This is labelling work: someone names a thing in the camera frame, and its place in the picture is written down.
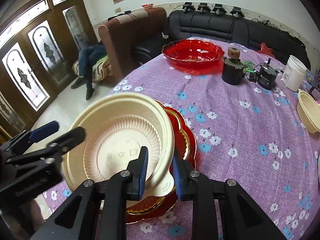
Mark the seated person in jeans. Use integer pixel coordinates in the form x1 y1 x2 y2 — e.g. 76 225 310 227
71 41 107 101

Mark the grey black electric motor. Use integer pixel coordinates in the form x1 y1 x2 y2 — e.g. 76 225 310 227
257 57 278 90

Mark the brown armchair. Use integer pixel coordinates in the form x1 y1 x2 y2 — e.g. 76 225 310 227
98 7 167 81

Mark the wooden glass door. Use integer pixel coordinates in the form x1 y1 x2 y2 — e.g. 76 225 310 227
1 0 97 135

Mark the beige plastic bowl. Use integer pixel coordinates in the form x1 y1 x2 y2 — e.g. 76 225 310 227
297 89 319 134
62 93 175 191

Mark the red gold-rimmed labelled plate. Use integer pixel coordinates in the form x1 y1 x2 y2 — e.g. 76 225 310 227
126 106 196 219

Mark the large red scalloped plate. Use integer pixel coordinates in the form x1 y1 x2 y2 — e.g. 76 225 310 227
126 102 196 224

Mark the small white paper bowl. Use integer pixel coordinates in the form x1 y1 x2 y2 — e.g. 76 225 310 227
126 172 174 207

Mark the purple floral tablecloth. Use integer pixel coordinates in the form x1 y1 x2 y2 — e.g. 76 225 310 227
112 55 319 239

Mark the black motor with gear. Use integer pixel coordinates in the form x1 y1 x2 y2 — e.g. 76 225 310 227
221 47 245 86

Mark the white plastic jar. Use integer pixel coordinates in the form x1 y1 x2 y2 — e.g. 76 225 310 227
282 55 307 92

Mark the black clamp on sofa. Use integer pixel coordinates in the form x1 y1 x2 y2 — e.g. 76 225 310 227
182 2 195 14
197 2 211 14
230 6 245 18
212 3 226 15

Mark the deep red glass bowl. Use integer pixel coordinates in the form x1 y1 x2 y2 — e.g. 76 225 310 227
162 39 225 68

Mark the red plastic bag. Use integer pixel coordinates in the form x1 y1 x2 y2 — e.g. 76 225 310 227
258 42 276 59

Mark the black leather sofa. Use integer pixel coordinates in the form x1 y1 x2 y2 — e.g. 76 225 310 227
132 10 311 70

